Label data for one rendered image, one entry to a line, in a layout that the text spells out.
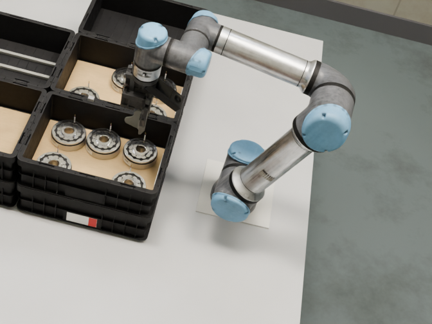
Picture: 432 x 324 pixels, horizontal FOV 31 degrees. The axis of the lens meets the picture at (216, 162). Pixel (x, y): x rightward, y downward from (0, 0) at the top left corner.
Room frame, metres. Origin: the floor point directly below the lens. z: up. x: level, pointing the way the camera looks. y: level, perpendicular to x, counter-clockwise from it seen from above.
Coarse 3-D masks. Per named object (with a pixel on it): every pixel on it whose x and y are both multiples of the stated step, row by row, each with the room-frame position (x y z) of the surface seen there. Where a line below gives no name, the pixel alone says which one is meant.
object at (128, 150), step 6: (138, 138) 1.67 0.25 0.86; (126, 144) 1.63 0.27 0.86; (132, 144) 1.64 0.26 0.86; (150, 144) 1.66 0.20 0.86; (126, 150) 1.60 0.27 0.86; (132, 150) 1.61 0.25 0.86; (150, 150) 1.63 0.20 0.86; (156, 150) 1.64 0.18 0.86; (126, 156) 1.59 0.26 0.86; (132, 156) 1.59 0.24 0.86; (138, 156) 1.60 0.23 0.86; (144, 156) 1.60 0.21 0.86; (150, 156) 1.61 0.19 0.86; (138, 162) 1.57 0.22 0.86; (144, 162) 1.58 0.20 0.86
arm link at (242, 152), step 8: (232, 144) 1.69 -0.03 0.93; (240, 144) 1.70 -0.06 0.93; (248, 144) 1.71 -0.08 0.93; (256, 144) 1.72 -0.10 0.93; (232, 152) 1.65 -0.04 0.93; (240, 152) 1.66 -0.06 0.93; (248, 152) 1.67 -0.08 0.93; (256, 152) 1.68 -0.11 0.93; (232, 160) 1.64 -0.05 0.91; (240, 160) 1.63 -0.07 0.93; (248, 160) 1.63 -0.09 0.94; (224, 168) 1.61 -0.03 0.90
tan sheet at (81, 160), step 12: (48, 132) 1.62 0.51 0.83; (48, 144) 1.57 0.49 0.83; (84, 144) 1.61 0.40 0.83; (36, 156) 1.51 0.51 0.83; (72, 156) 1.55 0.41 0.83; (84, 156) 1.56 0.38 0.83; (120, 156) 1.60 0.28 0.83; (72, 168) 1.50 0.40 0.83; (84, 168) 1.52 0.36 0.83; (96, 168) 1.53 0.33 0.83; (108, 168) 1.54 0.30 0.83; (120, 168) 1.56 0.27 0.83; (132, 168) 1.57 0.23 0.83; (156, 168) 1.60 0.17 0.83
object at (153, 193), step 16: (48, 96) 1.66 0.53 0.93; (64, 96) 1.68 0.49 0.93; (128, 112) 1.69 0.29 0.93; (32, 128) 1.52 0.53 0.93; (32, 160) 1.41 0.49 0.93; (64, 176) 1.40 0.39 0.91; (80, 176) 1.40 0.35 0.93; (96, 176) 1.42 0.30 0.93; (160, 176) 1.48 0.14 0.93; (128, 192) 1.41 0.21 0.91; (144, 192) 1.41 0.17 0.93
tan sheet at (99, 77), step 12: (72, 72) 1.90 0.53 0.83; (84, 72) 1.92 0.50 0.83; (96, 72) 1.94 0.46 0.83; (108, 72) 1.95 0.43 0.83; (72, 84) 1.85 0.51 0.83; (84, 84) 1.86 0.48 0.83; (96, 84) 1.88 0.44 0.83; (108, 84) 1.90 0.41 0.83; (108, 96) 1.84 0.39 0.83; (120, 96) 1.86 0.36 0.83; (168, 108) 1.87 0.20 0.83
